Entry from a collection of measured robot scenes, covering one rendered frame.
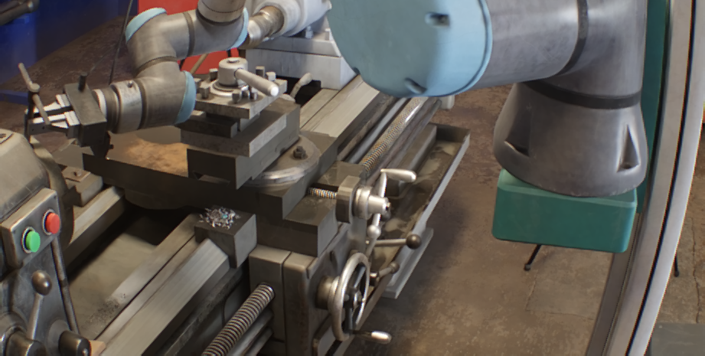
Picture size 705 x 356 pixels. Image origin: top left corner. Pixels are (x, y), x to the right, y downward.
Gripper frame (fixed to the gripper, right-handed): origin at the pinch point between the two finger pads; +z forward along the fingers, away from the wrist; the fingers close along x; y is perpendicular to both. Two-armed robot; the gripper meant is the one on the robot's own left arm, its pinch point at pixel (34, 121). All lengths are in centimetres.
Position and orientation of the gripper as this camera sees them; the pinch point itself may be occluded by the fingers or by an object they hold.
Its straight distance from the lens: 139.9
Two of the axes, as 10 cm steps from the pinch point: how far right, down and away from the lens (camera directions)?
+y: 3.0, -8.0, -5.3
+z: -7.6, 1.3, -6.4
